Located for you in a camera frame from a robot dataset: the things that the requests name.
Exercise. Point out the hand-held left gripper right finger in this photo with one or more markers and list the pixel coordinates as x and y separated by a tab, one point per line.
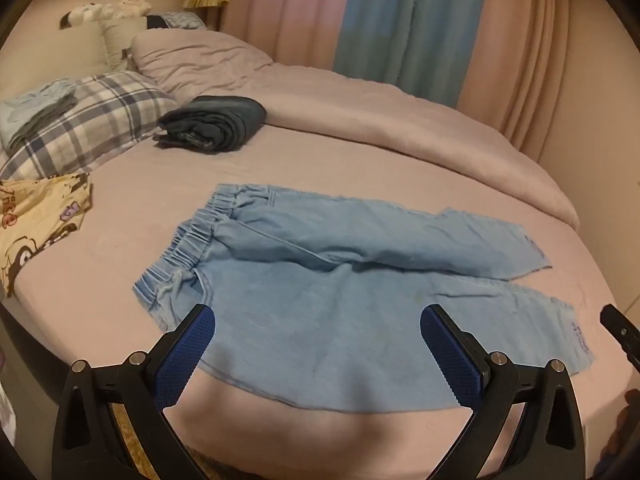
450	350

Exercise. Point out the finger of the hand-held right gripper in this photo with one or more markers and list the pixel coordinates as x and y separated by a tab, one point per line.
624	335

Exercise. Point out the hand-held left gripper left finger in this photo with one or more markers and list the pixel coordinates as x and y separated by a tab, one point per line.
187	350

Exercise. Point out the light blue denim pants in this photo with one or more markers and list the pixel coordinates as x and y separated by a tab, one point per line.
325	320

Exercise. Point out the dark folded pants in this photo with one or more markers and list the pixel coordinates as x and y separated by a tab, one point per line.
220	120

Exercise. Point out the bed with pink sheet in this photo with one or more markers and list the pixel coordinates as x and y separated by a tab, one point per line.
150	200

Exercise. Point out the yellow cartoon print cloth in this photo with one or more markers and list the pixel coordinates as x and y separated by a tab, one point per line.
40	220

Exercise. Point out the pink duvet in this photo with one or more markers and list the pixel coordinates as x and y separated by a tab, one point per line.
400	120

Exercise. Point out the plaid pillow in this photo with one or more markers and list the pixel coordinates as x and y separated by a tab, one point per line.
105	120

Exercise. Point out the folded light blue clothes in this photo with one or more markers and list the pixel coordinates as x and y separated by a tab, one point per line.
35	105

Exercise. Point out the pink pillow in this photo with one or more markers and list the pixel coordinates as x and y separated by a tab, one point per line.
200	55

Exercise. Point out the pink curtain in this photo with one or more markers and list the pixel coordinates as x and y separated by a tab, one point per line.
285	10
530	50

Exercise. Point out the white cushion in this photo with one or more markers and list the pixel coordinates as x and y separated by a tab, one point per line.
120	40

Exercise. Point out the beige headboard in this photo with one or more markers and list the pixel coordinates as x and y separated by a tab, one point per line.
55	55

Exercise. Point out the blue curtain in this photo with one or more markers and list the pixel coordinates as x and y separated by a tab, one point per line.
410	25

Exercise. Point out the blue checked pillow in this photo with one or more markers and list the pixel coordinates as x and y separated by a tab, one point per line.
185	20

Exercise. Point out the cream plush toy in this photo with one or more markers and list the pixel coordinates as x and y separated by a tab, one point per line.
127	7

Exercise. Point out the plush toys on headboard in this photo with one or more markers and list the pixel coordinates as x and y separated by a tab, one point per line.
82	14

